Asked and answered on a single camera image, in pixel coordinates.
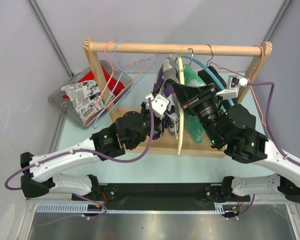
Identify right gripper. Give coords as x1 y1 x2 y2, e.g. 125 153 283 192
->
171 83 224 147

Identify purple camouflage trousers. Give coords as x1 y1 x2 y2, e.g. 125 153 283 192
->
152 57 180 140

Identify cream wooden hanger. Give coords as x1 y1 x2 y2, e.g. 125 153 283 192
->
177 54 185 156

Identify red trousers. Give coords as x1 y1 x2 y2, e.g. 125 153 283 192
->
77 67 125 96

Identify pink wire hanger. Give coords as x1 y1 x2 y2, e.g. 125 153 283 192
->
208 41 269 127
82 40 156 127

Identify light blue wire hanger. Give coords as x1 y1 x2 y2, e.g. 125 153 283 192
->
92 41 158 129

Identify black white print trousers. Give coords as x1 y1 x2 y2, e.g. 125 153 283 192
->
61 80 101 122

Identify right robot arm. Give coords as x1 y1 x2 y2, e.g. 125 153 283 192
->
172 83 300 204

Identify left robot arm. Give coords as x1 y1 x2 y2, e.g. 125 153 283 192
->
20 99 169 200

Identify green tie-dye trousers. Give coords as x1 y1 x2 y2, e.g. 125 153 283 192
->
183 66 206 144

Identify blue plastic hanger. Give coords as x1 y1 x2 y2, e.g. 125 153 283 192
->
184 58 226 92

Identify wooden clothes rack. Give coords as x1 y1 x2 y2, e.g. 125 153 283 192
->
82 37 273 158

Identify clear plastic bin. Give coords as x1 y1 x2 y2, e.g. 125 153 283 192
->
48 60 133 129

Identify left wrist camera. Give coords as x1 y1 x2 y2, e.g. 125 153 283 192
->
145 93 170 120

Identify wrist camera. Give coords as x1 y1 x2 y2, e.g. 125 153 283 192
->
145 93 170 120
216 75 248 100

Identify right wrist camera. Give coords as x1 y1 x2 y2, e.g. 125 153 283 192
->
216 75 248 100

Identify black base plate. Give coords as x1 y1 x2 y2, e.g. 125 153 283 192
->
85 183 251 212

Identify aluminium rail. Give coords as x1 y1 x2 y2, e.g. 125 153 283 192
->
34 197 300 216

